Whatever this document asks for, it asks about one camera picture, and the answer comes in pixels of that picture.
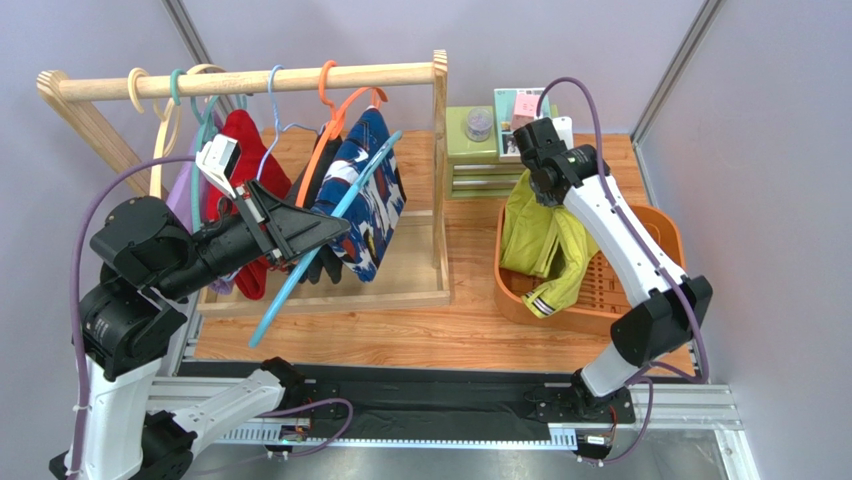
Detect lavender trousers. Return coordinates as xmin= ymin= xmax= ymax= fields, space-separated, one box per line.
xmin=166 ymin=111 xmax=234 ymax=295

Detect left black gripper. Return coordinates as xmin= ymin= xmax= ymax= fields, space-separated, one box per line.
xmin=160 ymin=176 xmax=354 ymax=298

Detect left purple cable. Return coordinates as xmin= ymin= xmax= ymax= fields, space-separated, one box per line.
xmin=69 ymin=155 xmax=355 ymax=480

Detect orange plastic hanger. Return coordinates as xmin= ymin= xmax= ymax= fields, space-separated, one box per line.
xmin=295 ymin=60 xmax=388 ymax=208

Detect wooden clothes rack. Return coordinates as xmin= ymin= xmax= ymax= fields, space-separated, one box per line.
xmin=36 ymin=50 xmax=452 ymax=314

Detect small clear jar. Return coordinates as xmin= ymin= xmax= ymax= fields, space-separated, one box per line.
xmin=465 ymin=106 xmax=494 ymax=142

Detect sky blue plastic hanger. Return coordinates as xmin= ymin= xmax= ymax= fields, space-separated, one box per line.
xmin=248 ymin=130 xmax=404 ymax=348

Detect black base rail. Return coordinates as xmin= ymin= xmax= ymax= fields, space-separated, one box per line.
xmin=176 ymin=359 xmax=640 ymax=449

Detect yellow-green trousers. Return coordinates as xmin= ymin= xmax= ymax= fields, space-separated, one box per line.
xmin=498 ymin=170 xmax=600 ymax=319

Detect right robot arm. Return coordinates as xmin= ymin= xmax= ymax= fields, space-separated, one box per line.
xmin=513 ymin=118 xmax=713 ymax=399

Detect cream plastic hanger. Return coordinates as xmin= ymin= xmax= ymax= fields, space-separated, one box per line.
xmin=127 ymin=65 xmax=224 ymax=201

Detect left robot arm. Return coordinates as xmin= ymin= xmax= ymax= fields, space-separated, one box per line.
xmin=49 ymin=180 xmax=348 ymax=479

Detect blue patterned trousers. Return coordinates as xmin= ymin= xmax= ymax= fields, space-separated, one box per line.
xmin=302 ymin=107 xmax=407 ymax=284

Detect teal booklet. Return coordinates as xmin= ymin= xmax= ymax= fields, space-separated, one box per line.
xmin=494 ymin=88 xmax=551 ymax=162

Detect red trousers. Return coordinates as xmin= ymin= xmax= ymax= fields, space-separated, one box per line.
xmin=220 ymin=109 xmax=292 ymax=300

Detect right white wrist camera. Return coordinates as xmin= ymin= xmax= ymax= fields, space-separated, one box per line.
xmin=548 ymin=116 xmax=574 ymax=150

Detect teal plastic hanger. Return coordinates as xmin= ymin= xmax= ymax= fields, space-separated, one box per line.
xmin=170 ymin=64 xmax=225 ymax=232

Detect light blue wire hanger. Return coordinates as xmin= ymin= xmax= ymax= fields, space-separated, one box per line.
xmin=256 ymin=64 xmax=320 ymax=181

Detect black trousers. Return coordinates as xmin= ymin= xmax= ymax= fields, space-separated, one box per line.
xmin=284 ymin=136 xmax=343 ymax=285

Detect green drawer cabinet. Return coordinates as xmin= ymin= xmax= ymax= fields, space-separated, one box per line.
xmin=444 ymin=105 xmax=525 ymax=199

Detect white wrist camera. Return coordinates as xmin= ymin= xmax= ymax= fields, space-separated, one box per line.
xmin=195 ymin=134 xmax=241 ymax=199
xmin=548 ymin=116 xmax=574 ymax=150

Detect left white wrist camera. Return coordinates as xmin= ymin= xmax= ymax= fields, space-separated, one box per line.
xmin=195 ymin=134 xmax=241 ymax=199

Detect orange plastic basket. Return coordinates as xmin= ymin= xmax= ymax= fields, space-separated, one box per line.
xmin=493 ymin=205 xmax=686 ymax=337

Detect pink cube box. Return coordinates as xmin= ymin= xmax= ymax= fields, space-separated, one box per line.
xmin=510 ymin=92 xmax=540 ymax=131

